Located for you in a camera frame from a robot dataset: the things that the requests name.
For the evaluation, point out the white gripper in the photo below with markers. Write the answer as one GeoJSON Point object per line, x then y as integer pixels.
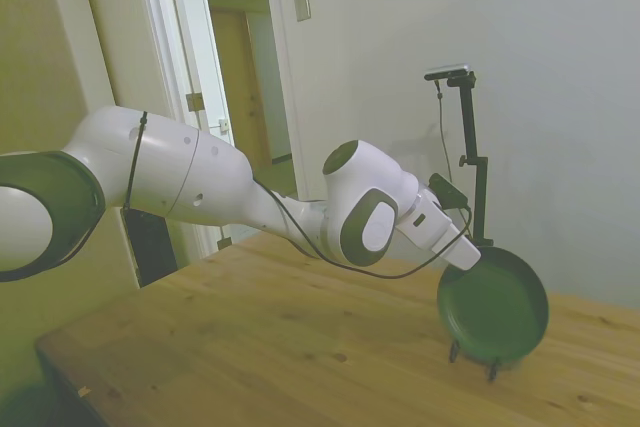
{"type": "Point", "coordinates": [440, 232]}

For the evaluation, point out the dark green plate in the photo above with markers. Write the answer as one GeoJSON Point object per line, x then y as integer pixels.
{"type": "Point", "coordinates": [495, 307]}

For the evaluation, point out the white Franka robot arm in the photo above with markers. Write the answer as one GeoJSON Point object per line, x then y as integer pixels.
{"type": "Point", "coordinates": [200, 182]}

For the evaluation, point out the white door latch plate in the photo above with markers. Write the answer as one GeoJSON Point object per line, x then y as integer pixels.
{"type": "Point", "coordinates": [223, 125]}

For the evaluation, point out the brass door hinge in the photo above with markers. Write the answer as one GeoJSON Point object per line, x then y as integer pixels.
{"type": "Point", "coordinates": [224, 243]}
{"type": "Point", "coordinates": [195, 102]}

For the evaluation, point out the brown wooden door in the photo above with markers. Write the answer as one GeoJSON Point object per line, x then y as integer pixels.
{"type": "Point", "coordinates": [240, 92]}

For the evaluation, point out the white open door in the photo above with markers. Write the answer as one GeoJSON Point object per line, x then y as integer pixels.
{"type": "Point", "coordinates": [210, 57]}

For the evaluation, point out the black rectangular panel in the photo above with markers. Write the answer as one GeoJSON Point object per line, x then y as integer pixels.
{"type": "Point", "coordinates": [150, 247]}

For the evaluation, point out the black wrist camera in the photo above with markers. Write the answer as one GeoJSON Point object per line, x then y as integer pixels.
{"type": "Point", "coordinates": [448, 191]}

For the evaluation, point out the black camera stand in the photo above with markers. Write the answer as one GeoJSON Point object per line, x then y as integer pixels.
{"type": "Point", "coordinates": [472, 137]}

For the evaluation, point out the grey exterior camera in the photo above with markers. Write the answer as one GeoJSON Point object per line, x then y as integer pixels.
{"type": "Point", "coordinates": [448, 70]}

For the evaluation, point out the beige wall switch plate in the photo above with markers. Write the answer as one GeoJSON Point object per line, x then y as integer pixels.
{"type": "Point", "coordinates": [301, 3]}

